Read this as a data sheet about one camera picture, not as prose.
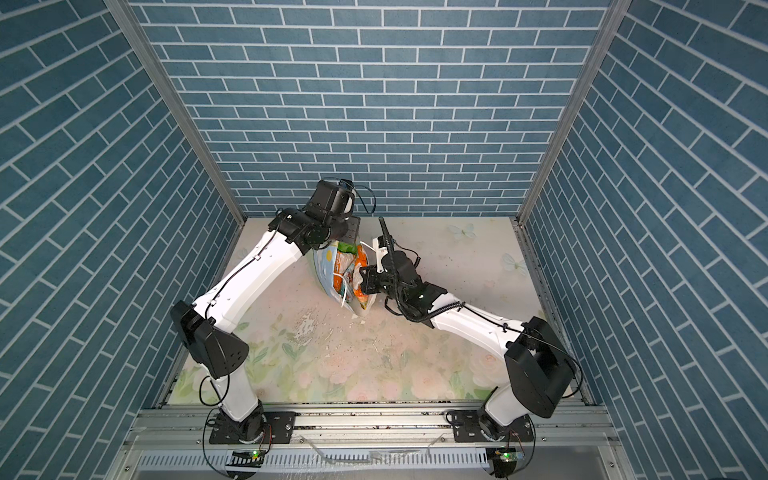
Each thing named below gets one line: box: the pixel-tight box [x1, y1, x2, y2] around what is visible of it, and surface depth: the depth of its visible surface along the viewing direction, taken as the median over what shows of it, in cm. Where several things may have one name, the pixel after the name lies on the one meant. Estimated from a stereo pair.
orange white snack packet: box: [334, 244, 369, 310], surface depth 84 cm
